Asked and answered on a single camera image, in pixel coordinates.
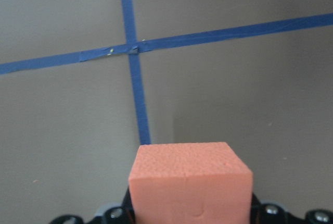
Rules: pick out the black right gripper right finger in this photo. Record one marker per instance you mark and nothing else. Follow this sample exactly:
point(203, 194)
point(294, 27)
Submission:
point(272, 213)

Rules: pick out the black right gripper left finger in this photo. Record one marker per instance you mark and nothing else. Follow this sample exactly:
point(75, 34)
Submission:
point(109, 213)

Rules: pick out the orange foam block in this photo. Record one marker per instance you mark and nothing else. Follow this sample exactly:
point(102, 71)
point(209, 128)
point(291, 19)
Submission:
point(190, 183)

